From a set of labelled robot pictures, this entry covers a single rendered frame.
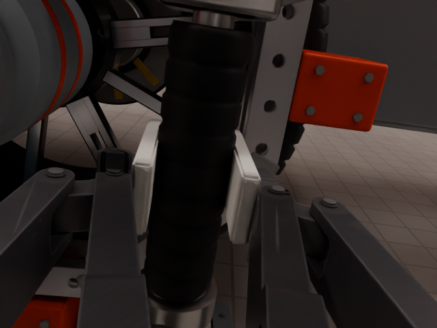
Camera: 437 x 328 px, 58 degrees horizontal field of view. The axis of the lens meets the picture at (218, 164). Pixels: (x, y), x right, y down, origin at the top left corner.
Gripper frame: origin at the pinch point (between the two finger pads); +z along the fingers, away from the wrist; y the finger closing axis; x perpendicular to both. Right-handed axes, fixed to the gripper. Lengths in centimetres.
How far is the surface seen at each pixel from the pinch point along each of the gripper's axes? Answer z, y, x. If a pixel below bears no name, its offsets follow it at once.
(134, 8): 69, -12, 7
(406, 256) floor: 138, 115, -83
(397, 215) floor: 184, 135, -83
